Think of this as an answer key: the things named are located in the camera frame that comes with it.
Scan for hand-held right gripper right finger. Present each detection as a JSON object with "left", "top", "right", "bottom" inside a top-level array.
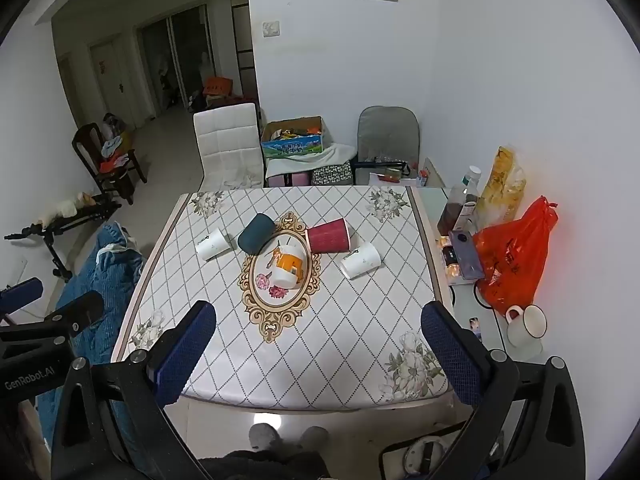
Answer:
[{"left": 420, "top": 301, "right": 587, "bottom": 480}]

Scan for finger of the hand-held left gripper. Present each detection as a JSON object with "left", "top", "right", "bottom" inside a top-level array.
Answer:
[
  {"left": 37, "top": 290, "right": 105, "bottom": 335},
  {"left": 0, "top": 277, "right": 45, "bottom": 315}
]

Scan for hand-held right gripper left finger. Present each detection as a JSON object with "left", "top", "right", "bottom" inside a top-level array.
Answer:
[{"left": 50, "top": 301, "right": 218, "bottom": 480}]

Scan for small white paper cup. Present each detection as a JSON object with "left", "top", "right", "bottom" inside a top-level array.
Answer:
[{"left": 195, "top": 227, "right": 234, "bottom": 262}]

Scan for large white paper cup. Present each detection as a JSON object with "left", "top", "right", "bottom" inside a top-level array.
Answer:
[{"left": 340, "top": 241, "right": 383, "bottom": 281}]

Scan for orange and white printed cup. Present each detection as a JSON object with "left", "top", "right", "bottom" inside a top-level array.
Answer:
[{"left": 269, "top": 241, "right": 306, "bottom": 290}]

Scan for dark teal cup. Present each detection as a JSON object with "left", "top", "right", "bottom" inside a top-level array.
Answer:
[{"left": 237, "top": 213, "right": 277, "bottom": 255}]

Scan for dark red ribbed cup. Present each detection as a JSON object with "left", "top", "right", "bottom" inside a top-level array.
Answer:
[{"left": 305, "top": 217, "right": 352, "bottom": 255}]

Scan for white mug with dark rim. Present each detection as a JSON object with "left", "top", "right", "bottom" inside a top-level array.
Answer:
[{"left": 504, "top": 304, "right": 549, "bottom": 349}]

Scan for black tripod stand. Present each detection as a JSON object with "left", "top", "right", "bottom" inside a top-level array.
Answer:
[{"left": 4, "top": 195, "right": 124, "bottom": 282}]

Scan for small glass jar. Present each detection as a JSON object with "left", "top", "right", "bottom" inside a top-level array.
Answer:
[{"left": 439, "top": 237, "right": 462, "bottom": 282}]

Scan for grey phone on box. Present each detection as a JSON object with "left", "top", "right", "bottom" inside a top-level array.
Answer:
[{"left": 448, "top": 230, "right": 486, "bottom": 281}]

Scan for grey slipper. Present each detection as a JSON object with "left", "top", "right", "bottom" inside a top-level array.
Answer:
[
  {"left": 249, "top": 423, "right": 284, "bottom": 452},
  {"left": 299, "top": 426, "right": 331, "bottom": 454}
]

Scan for orange plastic bag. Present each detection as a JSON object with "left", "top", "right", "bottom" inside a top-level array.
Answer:
[{"left": 472, "top": 196, "right": 560, "bottom": 317}]

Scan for floral diamond pattern tablecloth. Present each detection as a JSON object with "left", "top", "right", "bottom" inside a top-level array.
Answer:
[{"left": 111, "top": 185, "right": 452, "bottom": 412}]

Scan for person's dark trouser legs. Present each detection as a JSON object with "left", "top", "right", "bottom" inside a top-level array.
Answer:
[{"left": 197, "top": 449, "right": 332, "bottom": 480}]

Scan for plastic bottle with dark liquid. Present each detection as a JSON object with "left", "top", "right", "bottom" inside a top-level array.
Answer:
[{"left": 437, "top": 165, "right": 483, "bottom": 237}]

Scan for dark wooden chair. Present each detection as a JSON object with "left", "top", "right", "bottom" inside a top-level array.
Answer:
[{"left": 71, "top": 123, "right": 149, "bottom": 206}]

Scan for pile of clothes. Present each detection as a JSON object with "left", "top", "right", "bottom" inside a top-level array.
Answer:
[{"left": 99, "top": 135, "right": 132, "bottom": 174}]

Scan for yellow plastic bag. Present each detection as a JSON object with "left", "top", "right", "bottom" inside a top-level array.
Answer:
[{"left": 474, "top": 146, "right": 527, "bottom": 226}]

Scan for black and white patterned bag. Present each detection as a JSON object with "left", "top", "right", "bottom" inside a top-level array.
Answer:
[{"left": 310, "top": 162, "right": 354, "bottom": 186}]

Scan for white padded chair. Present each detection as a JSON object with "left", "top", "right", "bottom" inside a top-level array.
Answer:
[{"left": 193, "top": 103, "right": 265, "bottom": 192}]

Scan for grey cushioned chair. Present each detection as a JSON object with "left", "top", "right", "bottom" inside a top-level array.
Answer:
[{"left": 355, "top": 106, "right": 421, "bottom": 187}]

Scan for wooden door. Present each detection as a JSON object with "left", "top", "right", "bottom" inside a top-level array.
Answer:
[{"left": 89, "top": 34, "right": 137, "bottom": 128}]

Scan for white cloth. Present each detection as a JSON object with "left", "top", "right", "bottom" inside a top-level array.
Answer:
[{"left": 265, "top": 143, "right": 358, "bottom": 179}]

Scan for cardboard box with blue print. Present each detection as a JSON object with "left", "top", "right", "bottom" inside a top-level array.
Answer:
[{"left": 260, "top": 116, "right": 327, "bottom": 162}]

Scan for orange box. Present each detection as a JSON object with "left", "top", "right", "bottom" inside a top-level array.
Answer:
[{"left": 204, "top": 77, "right": 235, "bottom": 97}]

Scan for glass sliding door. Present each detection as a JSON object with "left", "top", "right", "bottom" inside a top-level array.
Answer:
[{"left": 136, "top": 3, "right": 217, "bottom": 117}]

